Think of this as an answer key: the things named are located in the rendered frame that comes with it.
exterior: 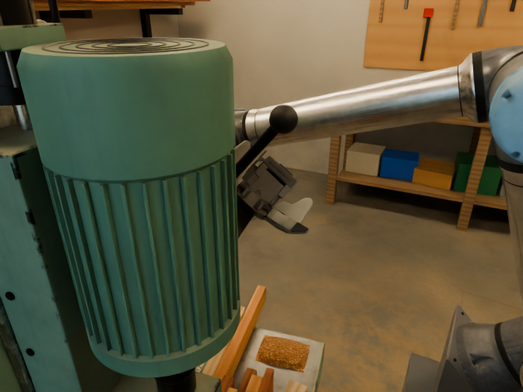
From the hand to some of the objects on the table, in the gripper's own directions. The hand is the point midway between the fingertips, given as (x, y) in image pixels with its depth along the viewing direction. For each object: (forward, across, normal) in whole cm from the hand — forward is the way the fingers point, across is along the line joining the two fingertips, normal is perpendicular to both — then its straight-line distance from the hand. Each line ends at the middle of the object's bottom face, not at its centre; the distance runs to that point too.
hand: (261, 196), depth 50 cm
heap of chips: (-30, +27, +16) cm, 43 cm away
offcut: (-20, +31, +21) cm, 42 cm away
